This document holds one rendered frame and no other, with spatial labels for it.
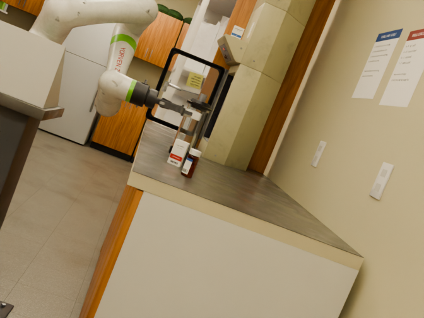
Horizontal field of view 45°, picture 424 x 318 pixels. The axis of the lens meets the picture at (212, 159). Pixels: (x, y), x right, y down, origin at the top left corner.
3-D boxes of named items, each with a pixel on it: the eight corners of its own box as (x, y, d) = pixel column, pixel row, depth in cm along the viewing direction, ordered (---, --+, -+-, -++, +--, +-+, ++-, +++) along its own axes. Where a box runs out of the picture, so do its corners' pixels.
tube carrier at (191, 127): (192, 156, 215) (211, 108, 213) (194, 160, 204) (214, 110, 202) (167, 147, 213) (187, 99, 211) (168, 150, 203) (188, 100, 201)
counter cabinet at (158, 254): (192, 282, 357) (241, 163, 348) (239, 540, 155) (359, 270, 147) (100, 250, 346) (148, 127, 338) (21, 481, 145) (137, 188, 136)
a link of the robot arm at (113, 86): (96, 79, 194) (105, 60, 200) (92, 100, 204) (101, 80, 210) (131, 93, 196) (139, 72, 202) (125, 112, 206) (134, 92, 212)
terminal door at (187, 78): (197, 139, 272) (226, 68, 268) (144, 117, 271) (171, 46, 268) (197, 139, 273) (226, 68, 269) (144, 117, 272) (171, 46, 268)
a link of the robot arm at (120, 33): (124, 7, 233) (147, 21, 238) (111, 24, 241) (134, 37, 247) (116, 35, 222) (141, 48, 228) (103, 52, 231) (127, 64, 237)
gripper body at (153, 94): (149, 88, 200) (172, 96, 201) (150, 88, 208) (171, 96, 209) (143, 106, 200) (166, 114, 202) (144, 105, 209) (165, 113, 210)
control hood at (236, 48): (230, 65, 270) (237, 48, 269) (240, 63, 238) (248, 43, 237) (210, 57, 268) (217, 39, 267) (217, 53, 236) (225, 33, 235)
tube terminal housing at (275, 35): (240, 165, 278) (295, 30, 271) (250, 175, 246) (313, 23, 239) (197, 148, 274) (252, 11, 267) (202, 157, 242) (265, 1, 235)
